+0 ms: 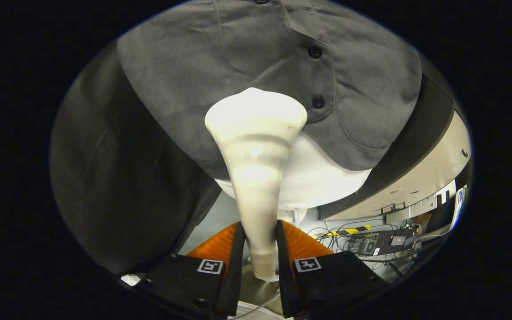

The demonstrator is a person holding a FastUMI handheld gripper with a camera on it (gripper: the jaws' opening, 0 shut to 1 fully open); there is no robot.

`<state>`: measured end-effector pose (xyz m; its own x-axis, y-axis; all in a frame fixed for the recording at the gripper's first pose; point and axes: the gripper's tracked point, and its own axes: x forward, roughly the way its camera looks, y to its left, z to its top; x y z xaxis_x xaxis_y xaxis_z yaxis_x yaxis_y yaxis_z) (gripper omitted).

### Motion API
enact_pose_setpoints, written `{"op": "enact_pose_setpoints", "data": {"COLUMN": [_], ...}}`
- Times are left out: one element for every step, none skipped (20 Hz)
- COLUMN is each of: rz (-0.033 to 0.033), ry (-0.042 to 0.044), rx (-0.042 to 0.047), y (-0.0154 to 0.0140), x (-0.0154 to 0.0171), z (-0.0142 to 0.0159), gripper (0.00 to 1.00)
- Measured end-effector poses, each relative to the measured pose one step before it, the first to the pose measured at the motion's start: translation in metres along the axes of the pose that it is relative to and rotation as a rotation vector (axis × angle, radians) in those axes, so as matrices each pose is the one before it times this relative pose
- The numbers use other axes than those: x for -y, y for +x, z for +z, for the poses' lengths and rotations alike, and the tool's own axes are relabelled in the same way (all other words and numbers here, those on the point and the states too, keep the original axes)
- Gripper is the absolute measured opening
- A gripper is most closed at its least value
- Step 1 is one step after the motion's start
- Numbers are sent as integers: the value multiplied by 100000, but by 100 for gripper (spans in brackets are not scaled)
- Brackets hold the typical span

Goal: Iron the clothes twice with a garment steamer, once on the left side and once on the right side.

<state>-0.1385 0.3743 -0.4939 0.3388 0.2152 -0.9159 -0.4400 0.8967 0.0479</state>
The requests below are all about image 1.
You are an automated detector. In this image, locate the cream garment steamer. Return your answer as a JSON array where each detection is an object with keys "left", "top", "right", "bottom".
[{"left": 204, "top": 87, "right": 308, "bottom": 281}]

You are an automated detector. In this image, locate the white mannequin torso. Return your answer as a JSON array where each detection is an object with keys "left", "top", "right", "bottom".
[{"left": 214, "top": 131, "right": 372, "bottom": 227}]

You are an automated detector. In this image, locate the tangle of floor cables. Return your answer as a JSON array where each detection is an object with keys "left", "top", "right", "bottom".
[{"left": 307, "top": 218, "right": 421, "bottom": 272}]

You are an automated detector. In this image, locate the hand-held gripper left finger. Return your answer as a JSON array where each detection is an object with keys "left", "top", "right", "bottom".
[{"left": 134, "top": 221, "right": 245, "bottom": 318}]

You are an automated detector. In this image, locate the grey button shirt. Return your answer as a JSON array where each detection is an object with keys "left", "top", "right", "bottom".
[{"left": 117, "top": 0, "right": 422, "bottom": 180}]

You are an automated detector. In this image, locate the grey cabinet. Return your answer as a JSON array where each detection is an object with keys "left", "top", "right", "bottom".
[{"left": 318, "top": 73, "right": 472, "bottom": 221}]

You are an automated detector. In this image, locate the white low drawer unit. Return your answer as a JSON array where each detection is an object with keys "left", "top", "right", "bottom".
[{"left": 385, "top": 178, "right": 456, "bottom": 225}]

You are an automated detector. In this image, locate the black electronic box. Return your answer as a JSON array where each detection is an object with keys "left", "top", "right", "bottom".
[{"left": 348, "top": 234, "right": 379, "bottom": 256}]

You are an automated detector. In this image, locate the yellow black striped strip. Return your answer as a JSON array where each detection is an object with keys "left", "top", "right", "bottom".
[{"left": 327, "top": 224, "right": 372, "bottom": 237}]

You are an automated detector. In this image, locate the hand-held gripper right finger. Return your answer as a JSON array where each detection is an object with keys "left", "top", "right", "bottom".
[{"left": 276, "top": 220, "right": 388, "bottom": 318}]

